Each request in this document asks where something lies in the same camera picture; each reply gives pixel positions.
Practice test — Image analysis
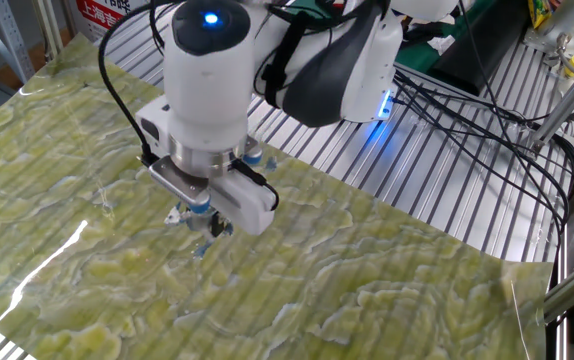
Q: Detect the perforated grey shelf upright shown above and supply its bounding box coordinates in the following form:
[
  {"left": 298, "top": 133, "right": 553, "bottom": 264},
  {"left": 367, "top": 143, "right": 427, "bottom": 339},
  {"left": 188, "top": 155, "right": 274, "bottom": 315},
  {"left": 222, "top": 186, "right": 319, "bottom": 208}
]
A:
[{"left": 0, "top": 0, "right": 36, "bottom": 84}]

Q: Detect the crumpled white paper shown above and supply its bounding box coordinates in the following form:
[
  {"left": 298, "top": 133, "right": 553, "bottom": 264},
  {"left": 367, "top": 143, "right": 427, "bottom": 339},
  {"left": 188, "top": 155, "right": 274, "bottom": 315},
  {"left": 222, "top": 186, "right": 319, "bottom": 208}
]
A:
[{"left": 426, "top": 33, "right": 457, "bottom": 56}]

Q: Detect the red white printed box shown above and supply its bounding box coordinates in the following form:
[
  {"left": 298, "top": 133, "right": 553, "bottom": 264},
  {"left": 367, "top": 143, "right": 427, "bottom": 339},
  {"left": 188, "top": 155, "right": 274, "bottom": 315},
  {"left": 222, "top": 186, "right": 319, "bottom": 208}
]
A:
[{"left": 75, "top": 0, "right": 141, "bottom": 42}]

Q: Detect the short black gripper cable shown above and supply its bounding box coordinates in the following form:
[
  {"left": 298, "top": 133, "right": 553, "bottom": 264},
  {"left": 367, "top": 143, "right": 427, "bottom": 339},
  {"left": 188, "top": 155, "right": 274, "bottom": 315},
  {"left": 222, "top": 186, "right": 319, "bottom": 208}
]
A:
[{"left": 229, "top": 158, "right": 281, "bottom": 212}]

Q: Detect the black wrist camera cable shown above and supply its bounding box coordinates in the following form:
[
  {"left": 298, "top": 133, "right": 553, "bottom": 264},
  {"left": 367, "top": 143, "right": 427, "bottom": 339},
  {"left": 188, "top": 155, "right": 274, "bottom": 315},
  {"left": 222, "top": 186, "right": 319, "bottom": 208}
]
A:
[{"left": 97, "top": 0, "right": 178, "bottom": 169}]

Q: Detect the yellow snack bag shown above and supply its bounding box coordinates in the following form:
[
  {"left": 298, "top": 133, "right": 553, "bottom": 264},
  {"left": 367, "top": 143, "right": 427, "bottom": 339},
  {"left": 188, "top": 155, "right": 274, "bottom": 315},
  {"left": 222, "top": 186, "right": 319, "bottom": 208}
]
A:
[{"left": 526, "top": 0, "right": 554, "bottom": 30}]

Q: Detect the clear plastic bag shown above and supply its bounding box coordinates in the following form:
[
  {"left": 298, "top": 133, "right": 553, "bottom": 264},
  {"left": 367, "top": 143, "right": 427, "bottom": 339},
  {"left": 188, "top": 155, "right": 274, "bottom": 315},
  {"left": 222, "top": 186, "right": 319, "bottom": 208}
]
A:
[{"left": 164, "top": 157, "right": 279, "bottom": 259}]

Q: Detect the grey metal machine base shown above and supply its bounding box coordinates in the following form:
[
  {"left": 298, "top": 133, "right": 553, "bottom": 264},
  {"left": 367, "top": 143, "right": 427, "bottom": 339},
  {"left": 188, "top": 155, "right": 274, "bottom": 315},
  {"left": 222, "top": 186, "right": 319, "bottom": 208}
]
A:
[{"left": 523, "top": 0, "right": 574, "bottom": 55}]

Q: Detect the green cloth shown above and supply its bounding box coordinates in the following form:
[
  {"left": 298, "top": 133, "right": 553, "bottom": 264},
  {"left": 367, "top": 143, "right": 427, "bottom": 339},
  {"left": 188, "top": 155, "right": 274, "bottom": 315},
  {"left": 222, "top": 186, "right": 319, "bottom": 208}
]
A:
[{"left": 394, "top": 0, "right": 498, "bottom": 76}]

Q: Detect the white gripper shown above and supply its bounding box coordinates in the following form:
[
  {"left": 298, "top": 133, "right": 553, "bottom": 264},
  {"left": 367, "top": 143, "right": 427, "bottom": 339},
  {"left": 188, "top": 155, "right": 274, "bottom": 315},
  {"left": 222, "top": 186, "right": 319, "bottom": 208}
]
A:
[{"left": 134, "top": 94, "right": 278, "bottom": 239}]

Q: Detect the green marble pattern mat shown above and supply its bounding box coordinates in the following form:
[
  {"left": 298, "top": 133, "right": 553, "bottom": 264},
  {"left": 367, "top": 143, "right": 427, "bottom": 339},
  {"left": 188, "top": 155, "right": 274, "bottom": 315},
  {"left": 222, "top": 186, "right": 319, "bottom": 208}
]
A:
[{"left": 0, "top": 32, "right": 556, "bottom": 360}]

